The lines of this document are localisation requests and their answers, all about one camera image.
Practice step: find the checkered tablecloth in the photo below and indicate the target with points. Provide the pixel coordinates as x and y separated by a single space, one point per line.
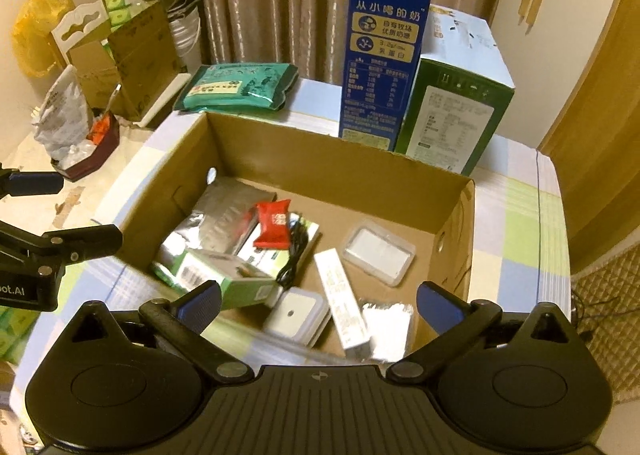
520 250

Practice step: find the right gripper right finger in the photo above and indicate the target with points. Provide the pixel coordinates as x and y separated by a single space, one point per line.
458 325

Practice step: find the small white square box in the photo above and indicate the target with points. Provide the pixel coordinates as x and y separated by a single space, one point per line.
299 316

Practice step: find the green tea packet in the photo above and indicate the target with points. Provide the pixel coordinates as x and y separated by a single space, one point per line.
238 86

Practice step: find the blue milk carton box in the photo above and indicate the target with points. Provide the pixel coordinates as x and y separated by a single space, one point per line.
382 53

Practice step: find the long white box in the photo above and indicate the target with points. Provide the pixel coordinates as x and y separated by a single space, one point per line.
347 318

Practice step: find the green tissue pack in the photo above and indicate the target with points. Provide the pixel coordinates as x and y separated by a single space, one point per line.
15 325

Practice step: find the red snack packet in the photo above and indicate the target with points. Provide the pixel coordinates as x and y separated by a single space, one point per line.
273 223

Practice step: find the silver foil bag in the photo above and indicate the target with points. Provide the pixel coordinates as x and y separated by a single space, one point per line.
220 222

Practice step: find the green white carton box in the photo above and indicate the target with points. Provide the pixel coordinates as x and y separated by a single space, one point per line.
460 94

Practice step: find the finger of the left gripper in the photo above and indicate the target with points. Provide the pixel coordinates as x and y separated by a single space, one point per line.
86 243
18 183

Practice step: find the small silver foil packet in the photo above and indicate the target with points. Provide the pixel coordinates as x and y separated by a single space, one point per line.
389 326

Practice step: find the wooden door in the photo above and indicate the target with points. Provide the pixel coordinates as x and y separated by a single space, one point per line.
594 143

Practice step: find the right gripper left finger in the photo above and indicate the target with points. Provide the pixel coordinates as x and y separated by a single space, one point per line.
182 322

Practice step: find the white crumpled plastic bag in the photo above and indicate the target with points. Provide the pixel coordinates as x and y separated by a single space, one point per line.
64 119

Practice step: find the yellow plastic bag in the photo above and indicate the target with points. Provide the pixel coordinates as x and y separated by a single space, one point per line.
32 44

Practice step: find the brown cardboard carton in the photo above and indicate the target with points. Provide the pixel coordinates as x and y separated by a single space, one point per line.
130 68

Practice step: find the clear plastic case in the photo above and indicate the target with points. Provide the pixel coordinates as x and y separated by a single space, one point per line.
379 252

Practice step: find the dark red tray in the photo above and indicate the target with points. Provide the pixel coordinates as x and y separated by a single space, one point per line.
90 155

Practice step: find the white green medicine box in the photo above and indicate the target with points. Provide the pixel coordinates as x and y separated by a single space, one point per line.
272 261

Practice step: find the quilted chair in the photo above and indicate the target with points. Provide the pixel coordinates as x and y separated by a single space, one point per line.
605 313

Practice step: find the open cardboard box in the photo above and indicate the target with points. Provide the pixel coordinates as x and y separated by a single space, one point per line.
336 184

